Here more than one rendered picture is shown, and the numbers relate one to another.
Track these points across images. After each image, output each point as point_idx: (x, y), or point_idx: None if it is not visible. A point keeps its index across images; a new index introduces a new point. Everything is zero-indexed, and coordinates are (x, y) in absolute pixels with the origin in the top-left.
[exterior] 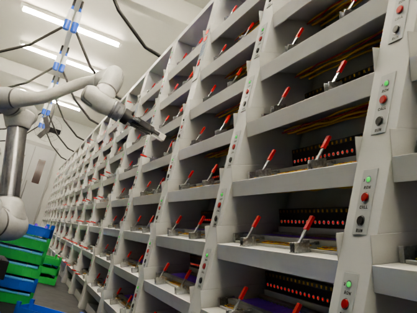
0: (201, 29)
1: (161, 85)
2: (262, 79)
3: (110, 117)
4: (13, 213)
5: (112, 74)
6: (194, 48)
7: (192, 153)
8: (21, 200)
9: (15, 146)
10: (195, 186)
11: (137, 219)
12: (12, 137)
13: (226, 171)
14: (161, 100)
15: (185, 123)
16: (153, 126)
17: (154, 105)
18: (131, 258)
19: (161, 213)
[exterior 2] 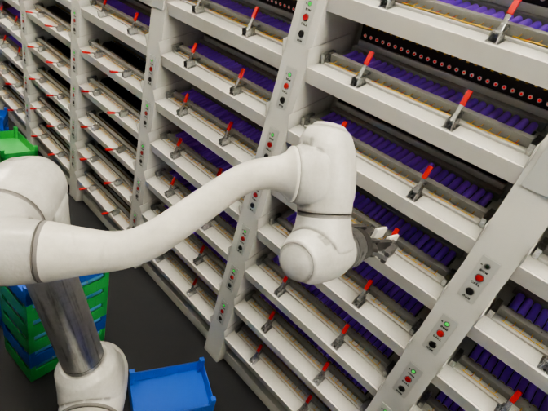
0: None
1: (296, 5)
2: None
3: None
4: (117, 395)
5: (349, 179)
6: (501, 35)
7: (541, 386)
8: (112, 355)
9: (64, 295)
10: (505, 394)
11: (260, 249)
12: (46, 282)
13: None
14: (309, 60)
15: (500, 287)
16: (292, 116)
17: (253, 19)
18: (255, 291)
19: (419, 395)
